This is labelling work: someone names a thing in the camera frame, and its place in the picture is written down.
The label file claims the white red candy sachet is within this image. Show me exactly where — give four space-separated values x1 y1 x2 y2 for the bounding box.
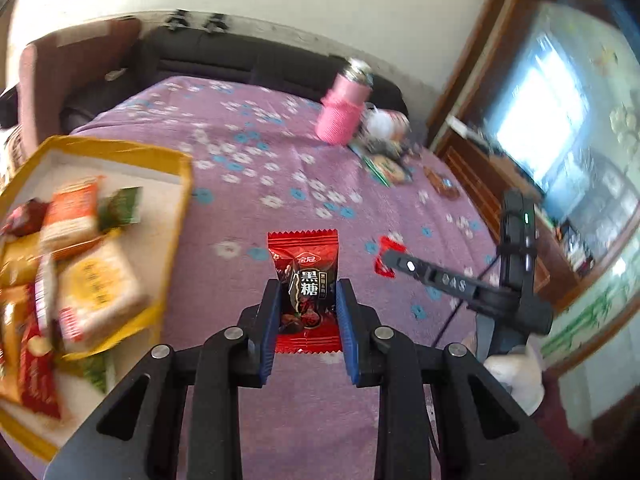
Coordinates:
374 235 407 278

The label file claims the red brown sugar candy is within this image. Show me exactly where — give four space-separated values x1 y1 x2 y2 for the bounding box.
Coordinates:
267 229 342 354

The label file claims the yellow cake packet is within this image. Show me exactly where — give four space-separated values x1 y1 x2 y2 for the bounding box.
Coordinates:
58 237 146 354

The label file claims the green candy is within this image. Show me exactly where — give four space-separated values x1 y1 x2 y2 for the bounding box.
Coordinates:
98 186 142 232

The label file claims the orange soda cracker packet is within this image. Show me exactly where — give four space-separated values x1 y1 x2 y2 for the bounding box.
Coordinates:
39 177 101 252

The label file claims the red golden crown wafer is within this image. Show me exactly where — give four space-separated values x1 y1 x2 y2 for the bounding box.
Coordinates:
18 315 61 420

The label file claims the white gloved right hand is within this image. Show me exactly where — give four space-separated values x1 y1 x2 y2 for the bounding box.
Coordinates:
484 341 544 415

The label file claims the brown snack bar packet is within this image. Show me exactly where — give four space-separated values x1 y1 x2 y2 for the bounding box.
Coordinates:
423 167 460 200

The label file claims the round cracker packet green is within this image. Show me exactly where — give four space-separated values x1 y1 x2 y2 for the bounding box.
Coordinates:
362 154 412 188

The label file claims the purple floral tablecloth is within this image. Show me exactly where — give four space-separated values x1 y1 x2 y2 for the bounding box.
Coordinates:
8 75 501 480

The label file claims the wooden tv cabinet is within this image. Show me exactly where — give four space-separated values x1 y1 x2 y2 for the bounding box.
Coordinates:
428 0 639 374

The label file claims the television screen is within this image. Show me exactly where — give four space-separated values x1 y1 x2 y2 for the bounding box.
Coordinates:
483 2 639 196

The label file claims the white plastic jar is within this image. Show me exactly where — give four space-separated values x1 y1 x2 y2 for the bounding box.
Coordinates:
361 108 410 142

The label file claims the pink knit-sleeved bottle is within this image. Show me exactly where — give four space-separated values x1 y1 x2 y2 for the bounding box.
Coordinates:
316 58 373 145

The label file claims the black leather sofa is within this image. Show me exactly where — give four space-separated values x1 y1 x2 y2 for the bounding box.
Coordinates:
60 27 409 137

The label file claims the maroon armchair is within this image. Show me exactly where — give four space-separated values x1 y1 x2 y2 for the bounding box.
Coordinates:
17 16 142 156

